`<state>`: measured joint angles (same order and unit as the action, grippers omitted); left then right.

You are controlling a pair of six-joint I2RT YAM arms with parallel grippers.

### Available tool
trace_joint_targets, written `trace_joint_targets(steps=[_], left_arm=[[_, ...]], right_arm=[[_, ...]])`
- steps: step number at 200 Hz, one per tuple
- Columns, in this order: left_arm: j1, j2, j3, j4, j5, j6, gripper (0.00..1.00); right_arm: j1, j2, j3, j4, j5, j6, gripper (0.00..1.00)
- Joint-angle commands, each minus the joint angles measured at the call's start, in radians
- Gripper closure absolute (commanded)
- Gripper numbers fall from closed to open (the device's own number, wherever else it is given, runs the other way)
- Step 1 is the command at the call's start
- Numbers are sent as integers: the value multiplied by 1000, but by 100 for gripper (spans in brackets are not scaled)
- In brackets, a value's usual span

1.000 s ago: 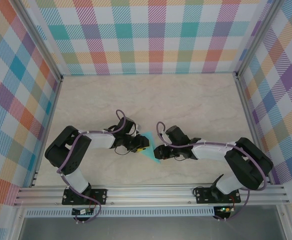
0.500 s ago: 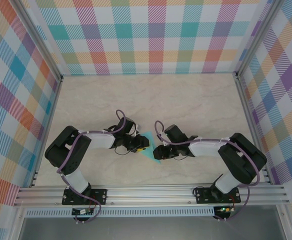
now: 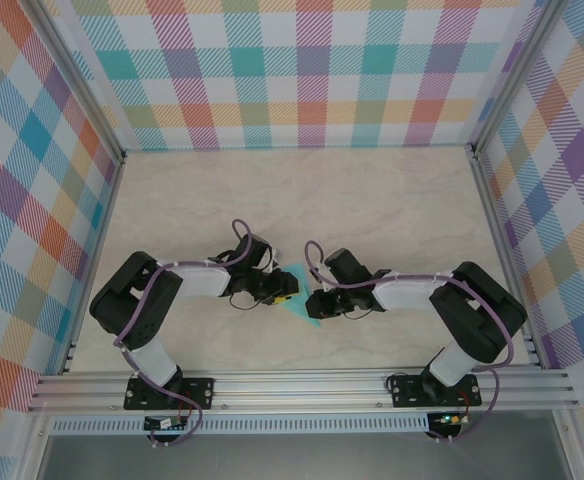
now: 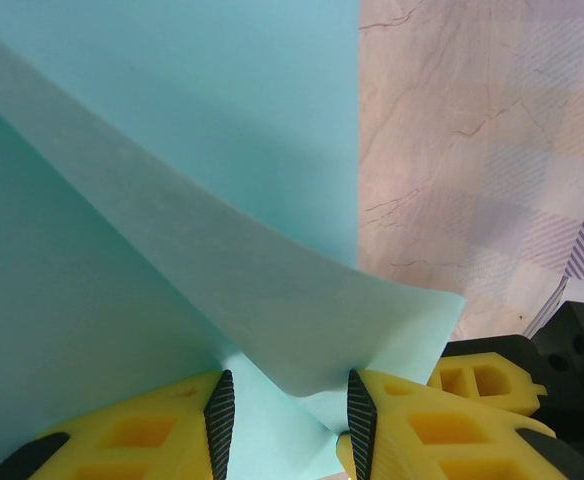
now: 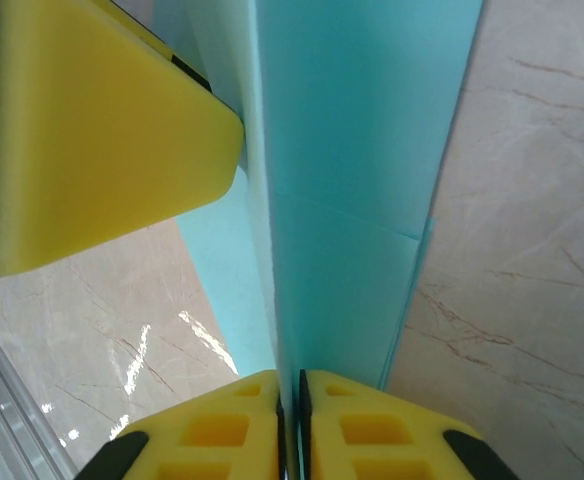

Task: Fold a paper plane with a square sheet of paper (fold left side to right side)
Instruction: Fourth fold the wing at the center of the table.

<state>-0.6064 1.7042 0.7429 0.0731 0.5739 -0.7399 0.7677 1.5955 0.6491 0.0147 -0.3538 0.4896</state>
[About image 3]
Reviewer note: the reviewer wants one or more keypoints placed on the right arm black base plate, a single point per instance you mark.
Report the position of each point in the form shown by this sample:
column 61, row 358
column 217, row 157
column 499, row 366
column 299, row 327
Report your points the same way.
column 407, row 392

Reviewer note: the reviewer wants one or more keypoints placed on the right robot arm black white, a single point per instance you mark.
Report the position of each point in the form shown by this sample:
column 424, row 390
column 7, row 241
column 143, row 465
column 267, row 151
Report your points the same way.
column 477, row 320

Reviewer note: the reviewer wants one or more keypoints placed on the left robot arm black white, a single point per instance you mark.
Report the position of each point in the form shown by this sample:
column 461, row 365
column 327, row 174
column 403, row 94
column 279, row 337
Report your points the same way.
column 132, row 310

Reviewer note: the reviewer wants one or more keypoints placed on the aluminium mounting rail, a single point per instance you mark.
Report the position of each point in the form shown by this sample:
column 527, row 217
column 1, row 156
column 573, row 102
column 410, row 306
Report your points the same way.
column 297, row 390

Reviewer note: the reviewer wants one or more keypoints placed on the aluminium frame post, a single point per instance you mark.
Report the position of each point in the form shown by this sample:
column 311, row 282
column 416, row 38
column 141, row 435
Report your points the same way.
column 79, row 85
column 514, row 82

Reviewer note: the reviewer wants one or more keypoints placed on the aluminium frame leg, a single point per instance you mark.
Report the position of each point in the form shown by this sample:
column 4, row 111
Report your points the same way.
column 569, row 445
column 34, row 450

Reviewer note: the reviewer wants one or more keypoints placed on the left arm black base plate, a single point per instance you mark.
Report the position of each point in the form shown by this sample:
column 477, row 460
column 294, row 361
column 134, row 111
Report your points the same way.
column 197, row 392

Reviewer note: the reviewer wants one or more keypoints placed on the aluminium table side rail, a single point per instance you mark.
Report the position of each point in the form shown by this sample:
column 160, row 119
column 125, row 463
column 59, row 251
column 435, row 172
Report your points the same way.
column 97, row 255
column 499, row 250

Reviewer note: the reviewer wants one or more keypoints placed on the grey metal sheet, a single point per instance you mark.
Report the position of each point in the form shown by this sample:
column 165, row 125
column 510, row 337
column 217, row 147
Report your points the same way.
column 297, row 457

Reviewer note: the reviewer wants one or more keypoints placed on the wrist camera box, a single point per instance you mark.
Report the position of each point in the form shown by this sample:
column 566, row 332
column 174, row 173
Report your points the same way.
column 274, row 255
column 323, row 287

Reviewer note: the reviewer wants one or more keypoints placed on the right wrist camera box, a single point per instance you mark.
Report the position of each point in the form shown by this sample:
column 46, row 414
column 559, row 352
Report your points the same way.
column 323, row 287

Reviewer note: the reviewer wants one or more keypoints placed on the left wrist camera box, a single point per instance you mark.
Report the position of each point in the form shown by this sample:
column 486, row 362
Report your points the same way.
column 274, row 255

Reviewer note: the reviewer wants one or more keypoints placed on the light blue cloth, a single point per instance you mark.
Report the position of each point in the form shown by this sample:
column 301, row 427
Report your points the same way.
column 302, row 307

